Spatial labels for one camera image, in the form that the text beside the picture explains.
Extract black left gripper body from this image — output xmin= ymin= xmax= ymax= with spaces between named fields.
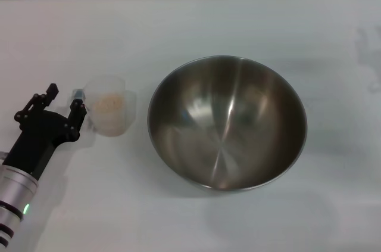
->
xmin=2 ymin=110 xmax=73 ymax=180

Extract clear plastic measuring cup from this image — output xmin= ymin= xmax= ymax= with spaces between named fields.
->
xmin=72 ymin=75 xmax=139 ymax=138

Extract white rice grains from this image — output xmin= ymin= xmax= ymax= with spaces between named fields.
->
xmin=91 ymin=92 xmax=126 ymax=137

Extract stainless steel mixing bowl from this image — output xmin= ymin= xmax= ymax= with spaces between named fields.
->
xmin=147 ymin=54 xmax=308 ymax=195

